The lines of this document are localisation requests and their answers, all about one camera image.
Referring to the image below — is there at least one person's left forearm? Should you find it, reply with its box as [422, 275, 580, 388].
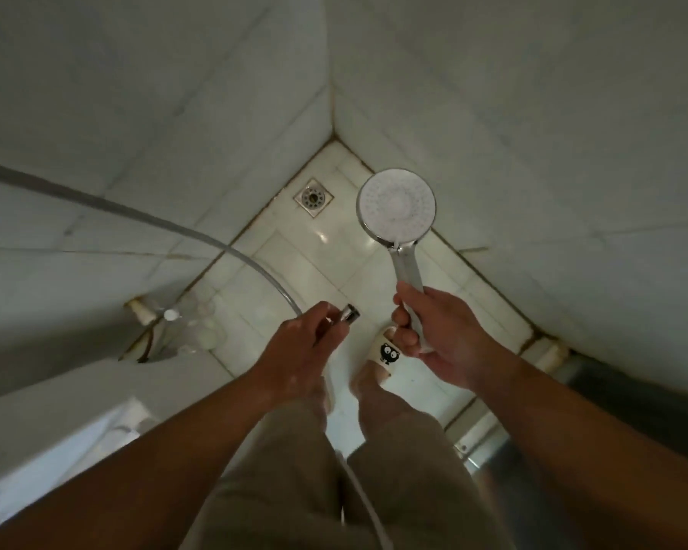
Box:
[0, 366, 299, 550]

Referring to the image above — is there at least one person's left hand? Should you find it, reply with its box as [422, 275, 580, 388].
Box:
[254, 301, 351, 406]

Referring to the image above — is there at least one metal shower hose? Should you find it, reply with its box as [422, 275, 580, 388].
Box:
[0, 158, 362, 328]

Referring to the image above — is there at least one person's right hand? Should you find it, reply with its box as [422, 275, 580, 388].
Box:
[391, 281, 517, 394]

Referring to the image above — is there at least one metal floor drain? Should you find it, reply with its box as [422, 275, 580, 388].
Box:
[293, 178, 335, 218]

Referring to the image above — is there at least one white toilet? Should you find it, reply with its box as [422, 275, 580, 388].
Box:
[0, 360, 230, 539]

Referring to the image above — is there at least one person's right leg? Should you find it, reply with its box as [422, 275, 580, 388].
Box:
[349, 369, 420, 448]

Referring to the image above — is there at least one white angle valve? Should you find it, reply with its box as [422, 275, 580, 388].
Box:
[125, 297, 183, 328]

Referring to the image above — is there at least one chrome shower head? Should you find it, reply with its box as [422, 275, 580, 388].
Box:
[355, 168, 438, 356]

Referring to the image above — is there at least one person's right forearm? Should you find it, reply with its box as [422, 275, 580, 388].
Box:
[472, 354, 688, 550]

